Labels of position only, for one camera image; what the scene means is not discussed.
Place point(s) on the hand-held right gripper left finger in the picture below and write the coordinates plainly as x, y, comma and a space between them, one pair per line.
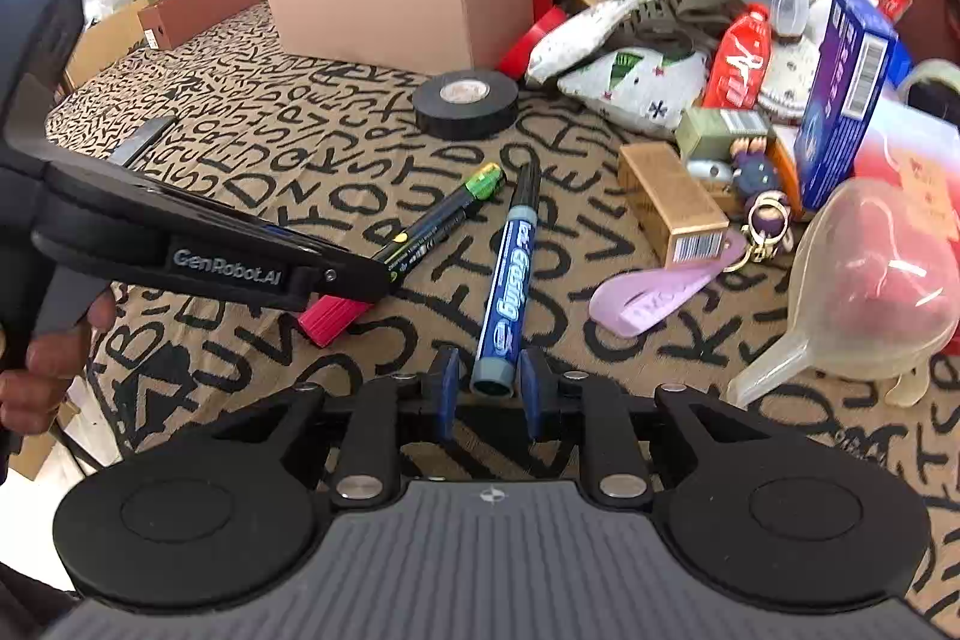
448, 389

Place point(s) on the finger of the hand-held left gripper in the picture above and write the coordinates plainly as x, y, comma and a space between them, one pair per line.
142, 141
225, 220

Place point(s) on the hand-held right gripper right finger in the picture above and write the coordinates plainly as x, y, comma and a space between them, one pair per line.
534, 389

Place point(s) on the blue marker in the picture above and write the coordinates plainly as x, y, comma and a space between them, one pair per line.
506, 280

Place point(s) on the magenta ribbed block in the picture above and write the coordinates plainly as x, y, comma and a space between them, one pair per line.
330, 321

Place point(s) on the black marker green cap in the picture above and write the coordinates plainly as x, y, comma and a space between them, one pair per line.
442, 220

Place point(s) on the gold barcode box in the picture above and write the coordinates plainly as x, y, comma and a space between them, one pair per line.
671, 205

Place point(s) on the black tape roll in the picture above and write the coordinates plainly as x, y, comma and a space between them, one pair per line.
465, 100

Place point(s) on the olive green small box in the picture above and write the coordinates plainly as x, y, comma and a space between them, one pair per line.
720, 134

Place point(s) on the person's left hand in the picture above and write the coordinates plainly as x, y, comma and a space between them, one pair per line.
52, 377

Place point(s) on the tan cardboard box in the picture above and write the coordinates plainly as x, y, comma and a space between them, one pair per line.
105, 44

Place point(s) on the letter print blanket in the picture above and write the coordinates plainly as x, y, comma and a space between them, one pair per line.
247, 85

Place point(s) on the brown cardboard box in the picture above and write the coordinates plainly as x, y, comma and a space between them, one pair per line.
202, 6

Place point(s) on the white printed fabric pouch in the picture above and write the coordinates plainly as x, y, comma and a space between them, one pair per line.
637, 89
577, 40

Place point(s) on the orange box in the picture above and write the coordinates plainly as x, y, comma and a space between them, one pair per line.
787, 175

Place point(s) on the red tape roll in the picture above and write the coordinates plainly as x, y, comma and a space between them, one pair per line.
525, 48

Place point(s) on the clear plastic cup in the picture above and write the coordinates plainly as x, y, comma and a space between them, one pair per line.
870, 287

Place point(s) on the red squeeze tube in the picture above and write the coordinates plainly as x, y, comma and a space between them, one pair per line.
739, 63

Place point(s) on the blue medicine box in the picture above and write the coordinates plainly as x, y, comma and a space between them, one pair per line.
840, 100

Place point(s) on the translucent tape roll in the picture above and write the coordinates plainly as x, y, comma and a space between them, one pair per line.
934, 85

